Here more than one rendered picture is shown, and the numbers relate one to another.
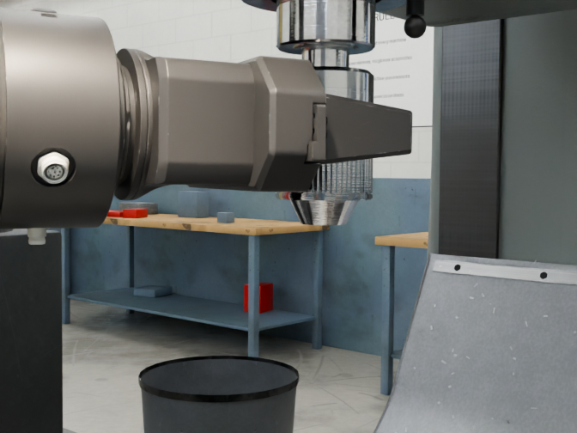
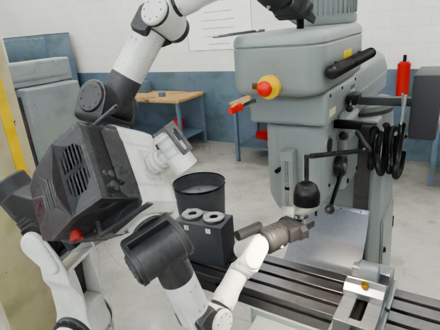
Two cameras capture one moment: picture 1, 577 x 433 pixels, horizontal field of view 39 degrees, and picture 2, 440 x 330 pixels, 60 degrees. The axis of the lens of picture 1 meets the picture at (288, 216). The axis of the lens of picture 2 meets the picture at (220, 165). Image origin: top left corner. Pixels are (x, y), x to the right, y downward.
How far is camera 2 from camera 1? 1.09 m
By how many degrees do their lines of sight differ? 19
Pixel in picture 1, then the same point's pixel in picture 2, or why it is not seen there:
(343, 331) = (215, 133)
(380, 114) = (311, 224)
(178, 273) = (139, 114)
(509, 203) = not seen: hidden behind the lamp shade
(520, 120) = not seen: hidden behind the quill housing
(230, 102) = (297, 232)
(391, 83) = (226, 29)
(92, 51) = (284, 233)
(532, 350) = (320, 220)
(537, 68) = not seen: hidden behind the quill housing
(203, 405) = (199, 196)
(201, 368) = (188, 177)
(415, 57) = (235, 18)
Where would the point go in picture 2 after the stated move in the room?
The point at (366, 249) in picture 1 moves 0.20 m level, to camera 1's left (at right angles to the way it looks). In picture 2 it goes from (221, 101) to (209, 102)
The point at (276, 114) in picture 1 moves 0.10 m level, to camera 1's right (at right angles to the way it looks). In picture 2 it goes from (304, 234) to (332, 230)
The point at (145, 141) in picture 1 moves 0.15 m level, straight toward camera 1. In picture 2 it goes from (288, 238) to (313, 262)
